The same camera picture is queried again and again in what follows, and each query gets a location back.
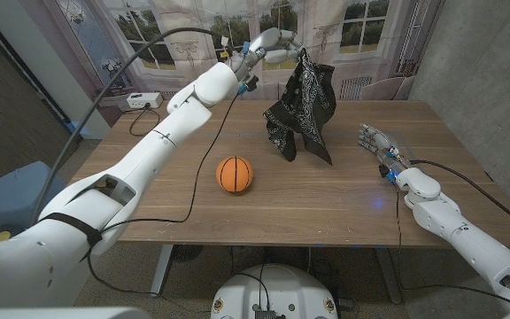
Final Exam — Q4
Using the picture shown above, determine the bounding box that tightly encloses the grey table leg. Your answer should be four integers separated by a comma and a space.
373, 247, 403, 305
150, 244, 175, 299

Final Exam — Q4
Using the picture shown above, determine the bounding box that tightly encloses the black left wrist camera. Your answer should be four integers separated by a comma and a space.
236, 74, 259, 96

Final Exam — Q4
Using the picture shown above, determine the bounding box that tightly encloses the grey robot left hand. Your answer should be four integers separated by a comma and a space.
230, 27, 305, 77

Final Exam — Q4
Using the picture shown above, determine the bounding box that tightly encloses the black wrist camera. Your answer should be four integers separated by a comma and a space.
378, 163, 398, 184
236, 74, 259, 96

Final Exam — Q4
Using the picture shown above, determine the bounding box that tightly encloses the blue chair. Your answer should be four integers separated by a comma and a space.
0, 160, 66, 236

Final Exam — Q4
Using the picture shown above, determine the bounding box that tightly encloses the white power strip box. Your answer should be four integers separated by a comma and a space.
126, 91, 164, 110

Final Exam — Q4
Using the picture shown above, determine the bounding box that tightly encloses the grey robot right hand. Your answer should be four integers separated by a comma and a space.
357, 123, 413, 183

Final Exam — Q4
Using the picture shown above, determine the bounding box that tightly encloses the black paisley bandana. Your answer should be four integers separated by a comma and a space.
263, 47, 338, 167

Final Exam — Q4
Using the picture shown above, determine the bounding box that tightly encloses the thin black torso cable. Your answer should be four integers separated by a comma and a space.
236, 263, 270, 311

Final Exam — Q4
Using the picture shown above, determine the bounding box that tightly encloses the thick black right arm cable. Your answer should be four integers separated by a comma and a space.
409, 159, 510, 237

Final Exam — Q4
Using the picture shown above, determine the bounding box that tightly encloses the black power strip cable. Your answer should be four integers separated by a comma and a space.
128, 105, 162, 137

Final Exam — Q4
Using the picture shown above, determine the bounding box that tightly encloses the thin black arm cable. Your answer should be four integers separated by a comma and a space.
86, 88, 243, 298
395, 183, 510, 310

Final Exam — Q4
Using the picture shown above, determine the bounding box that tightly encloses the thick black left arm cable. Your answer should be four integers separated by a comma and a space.
31, 27, 232, 227

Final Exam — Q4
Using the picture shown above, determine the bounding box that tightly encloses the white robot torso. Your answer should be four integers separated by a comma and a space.
210, 263, 339, 319

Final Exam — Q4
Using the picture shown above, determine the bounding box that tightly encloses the black floor fan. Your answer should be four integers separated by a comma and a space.
173, 245, 205, 263

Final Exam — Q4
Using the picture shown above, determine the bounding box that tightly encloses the orange mini basketball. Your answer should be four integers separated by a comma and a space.
215, 155, 254, 193

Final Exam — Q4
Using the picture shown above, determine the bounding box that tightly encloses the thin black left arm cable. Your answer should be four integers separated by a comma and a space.
86, 88, 243, 298

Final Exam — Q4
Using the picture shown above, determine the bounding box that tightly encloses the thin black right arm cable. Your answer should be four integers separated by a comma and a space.
395, 183, 510, 310

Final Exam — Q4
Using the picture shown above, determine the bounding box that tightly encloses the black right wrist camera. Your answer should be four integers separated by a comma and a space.
378, 163, 398, 184

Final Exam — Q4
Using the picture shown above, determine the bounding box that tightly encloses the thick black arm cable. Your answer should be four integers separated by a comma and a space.
31, 27, 232, 227
409, 159, 510, 237

